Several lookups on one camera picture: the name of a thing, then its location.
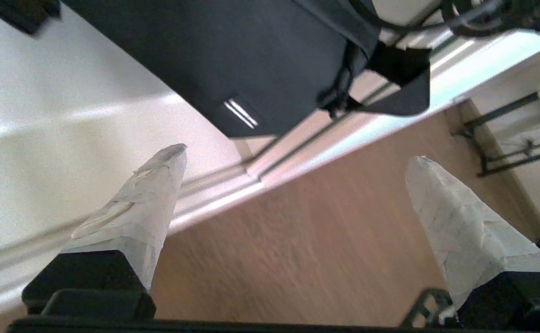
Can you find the white sliding wardrobe door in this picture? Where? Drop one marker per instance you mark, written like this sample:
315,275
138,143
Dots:
57,138

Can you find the black metal rack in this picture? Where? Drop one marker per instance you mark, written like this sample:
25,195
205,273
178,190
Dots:
505,157

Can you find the white door floor track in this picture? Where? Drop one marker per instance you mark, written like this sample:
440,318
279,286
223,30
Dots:
371,125

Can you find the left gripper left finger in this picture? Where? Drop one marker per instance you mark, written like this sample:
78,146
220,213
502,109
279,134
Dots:
126,231

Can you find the black fabric bag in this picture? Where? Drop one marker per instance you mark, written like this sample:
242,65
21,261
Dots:
232,55

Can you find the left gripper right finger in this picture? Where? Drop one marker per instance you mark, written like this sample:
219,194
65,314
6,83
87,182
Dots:
459,231

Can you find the small black block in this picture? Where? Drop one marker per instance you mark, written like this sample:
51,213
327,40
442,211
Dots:
24,14

